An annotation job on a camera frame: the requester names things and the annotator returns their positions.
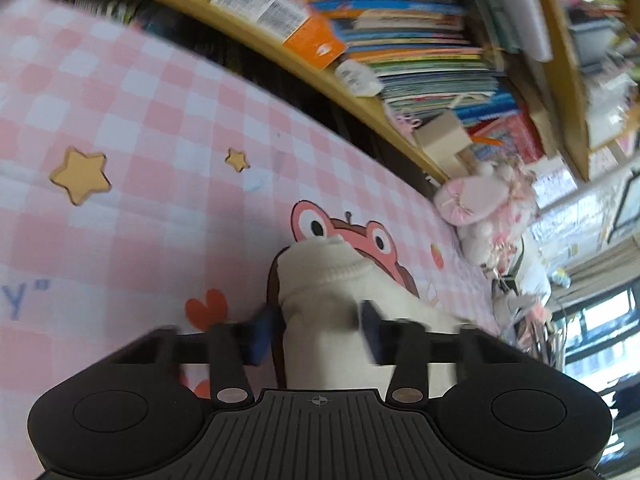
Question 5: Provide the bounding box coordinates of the row of colourful books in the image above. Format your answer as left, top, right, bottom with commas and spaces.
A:
249, 0, 547, 162

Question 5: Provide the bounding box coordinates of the pink checkered table mat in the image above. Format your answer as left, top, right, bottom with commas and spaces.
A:
1, 0, 497, 479

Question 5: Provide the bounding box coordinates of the pink white plush bunny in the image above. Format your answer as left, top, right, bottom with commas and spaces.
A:
433, 162, 538, 275

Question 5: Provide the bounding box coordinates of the white charger on shelf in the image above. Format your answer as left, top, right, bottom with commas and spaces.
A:
335, 58, 384, 98

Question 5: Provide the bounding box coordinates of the flat white orange box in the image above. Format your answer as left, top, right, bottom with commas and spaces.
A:
212, 0, 346, 70

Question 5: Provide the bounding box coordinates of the white wooden bookshelf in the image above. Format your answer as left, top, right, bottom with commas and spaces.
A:
49, 0, 640, 187

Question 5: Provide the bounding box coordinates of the beige pen holder box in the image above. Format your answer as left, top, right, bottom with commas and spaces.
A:
413, 110, 472, 179

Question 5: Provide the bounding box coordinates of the cream t-shirt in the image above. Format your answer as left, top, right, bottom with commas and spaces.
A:
267, 237, 468, 396

